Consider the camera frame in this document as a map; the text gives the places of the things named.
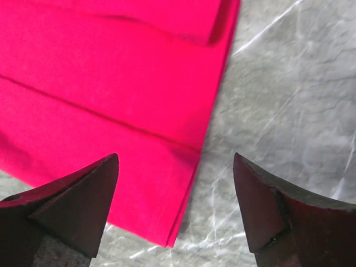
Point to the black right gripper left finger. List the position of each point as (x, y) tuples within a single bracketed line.
[(62, 222)]

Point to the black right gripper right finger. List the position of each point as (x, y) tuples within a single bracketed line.
[(286, 225)]

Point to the red t-shirt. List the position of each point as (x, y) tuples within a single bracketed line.
[(84, 79)]

